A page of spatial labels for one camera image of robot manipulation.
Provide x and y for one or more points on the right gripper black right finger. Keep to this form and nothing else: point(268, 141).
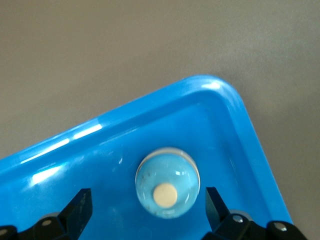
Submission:
point(215, 210)

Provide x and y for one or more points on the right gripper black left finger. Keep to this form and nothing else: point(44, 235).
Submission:
point(77, 210)

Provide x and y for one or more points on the light blue desk bell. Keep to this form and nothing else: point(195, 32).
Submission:
point(165, 180)

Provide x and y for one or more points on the blue plastic tray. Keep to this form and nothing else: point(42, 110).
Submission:
point(100, 150)

